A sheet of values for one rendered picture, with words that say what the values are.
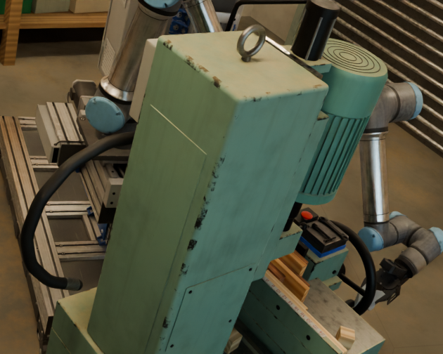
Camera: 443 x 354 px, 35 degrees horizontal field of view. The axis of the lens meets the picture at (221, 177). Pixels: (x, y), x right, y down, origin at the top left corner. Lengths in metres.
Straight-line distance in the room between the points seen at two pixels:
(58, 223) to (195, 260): 1.62
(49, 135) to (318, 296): 1.08
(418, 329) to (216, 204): 2.26
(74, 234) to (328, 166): 1.53
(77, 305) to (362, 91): 0.80
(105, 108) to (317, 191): 0.75
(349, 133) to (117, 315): 0.60
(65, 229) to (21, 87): 1.50
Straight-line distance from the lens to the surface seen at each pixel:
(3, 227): 3.11
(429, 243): 2.18
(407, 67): 5.05
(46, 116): 2.47
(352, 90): 1.37
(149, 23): 1.88
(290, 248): 1.66
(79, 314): 1.66
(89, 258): 2.69
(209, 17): 1.99
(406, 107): 2.15
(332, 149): 1.43
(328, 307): 1.74
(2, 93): 4.05
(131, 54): 1.93
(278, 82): 1.17
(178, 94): 1.18
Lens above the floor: 1.97
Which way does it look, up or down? 32 degrees down
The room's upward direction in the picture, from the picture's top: 18 degrees clockwise
